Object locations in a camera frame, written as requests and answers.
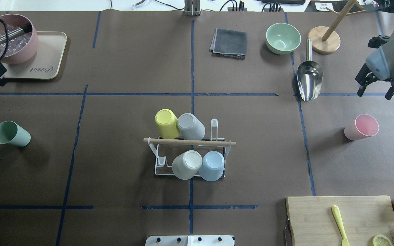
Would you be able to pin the light blue cup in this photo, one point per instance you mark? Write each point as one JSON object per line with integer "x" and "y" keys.
{"x": 213, "y": 164}

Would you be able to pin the green bowl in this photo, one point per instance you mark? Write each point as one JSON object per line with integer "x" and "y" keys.
{"x": 282, "y": 38}

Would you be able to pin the aluminium frame post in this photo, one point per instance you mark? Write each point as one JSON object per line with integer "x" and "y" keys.
{"x": 192, "y": 8}

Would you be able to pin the wooden mug tree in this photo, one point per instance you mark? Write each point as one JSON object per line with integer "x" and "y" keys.
{"x": 325, "y": 40}

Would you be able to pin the lemon slice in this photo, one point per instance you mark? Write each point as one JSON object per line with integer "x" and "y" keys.
{"x": 381, "y": 240}

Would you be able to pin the green cup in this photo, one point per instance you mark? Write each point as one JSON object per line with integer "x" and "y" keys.
{"x": 13, "y": 135}

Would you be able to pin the metal tongs in bowl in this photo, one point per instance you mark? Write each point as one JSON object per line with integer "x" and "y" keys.
{"x": 16, "y": 33}

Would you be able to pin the white cup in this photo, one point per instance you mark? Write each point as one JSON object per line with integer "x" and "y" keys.
{"x": 186, "y": 165}

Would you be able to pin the grey folded cloth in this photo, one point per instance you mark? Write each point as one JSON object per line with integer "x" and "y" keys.
{"x": 229, "y": 43}

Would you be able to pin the white wire cup holder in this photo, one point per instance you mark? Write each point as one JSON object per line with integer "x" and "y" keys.
{"x": 162, "y": 167}

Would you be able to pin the beige tray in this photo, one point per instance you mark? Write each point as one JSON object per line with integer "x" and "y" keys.
{"x": 45, "y": 64}

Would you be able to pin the yellow plastic knife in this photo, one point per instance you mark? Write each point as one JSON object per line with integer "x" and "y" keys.
{"x": 338, "y": 219}

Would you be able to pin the yellow cup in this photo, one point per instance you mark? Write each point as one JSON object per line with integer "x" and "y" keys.
{"x": 166, "y": 123}

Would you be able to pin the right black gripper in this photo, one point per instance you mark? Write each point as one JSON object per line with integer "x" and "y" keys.
{"x": 367, "y": 76}

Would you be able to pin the metal scoop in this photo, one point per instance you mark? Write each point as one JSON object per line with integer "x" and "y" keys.
{"x": 309, "y": 76}

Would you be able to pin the pink cup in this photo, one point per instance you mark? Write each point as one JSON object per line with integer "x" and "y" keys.
{"x": 363, "y": 126}

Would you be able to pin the pink bowl with ice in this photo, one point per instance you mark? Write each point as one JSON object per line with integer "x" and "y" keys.
{"x": 23, "y": 47}

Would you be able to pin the grey cup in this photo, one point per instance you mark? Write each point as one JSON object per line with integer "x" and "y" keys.
{"x": 191, "y": 127}

